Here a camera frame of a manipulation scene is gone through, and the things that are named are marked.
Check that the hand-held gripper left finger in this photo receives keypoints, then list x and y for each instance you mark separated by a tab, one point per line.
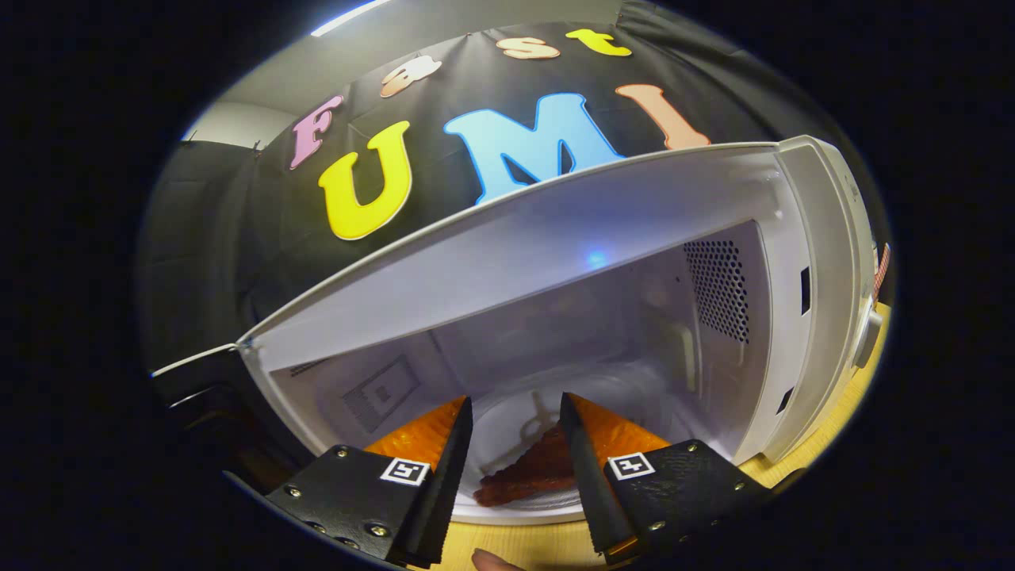
444	492

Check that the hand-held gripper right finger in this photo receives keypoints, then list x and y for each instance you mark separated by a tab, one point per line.
591	492

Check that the reddish brown meat slice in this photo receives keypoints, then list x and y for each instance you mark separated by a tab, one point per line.
531	476

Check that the white toaster oven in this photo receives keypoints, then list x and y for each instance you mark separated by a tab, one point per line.
555	238

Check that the black backdrop cloth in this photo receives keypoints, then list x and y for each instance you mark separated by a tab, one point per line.
238	238

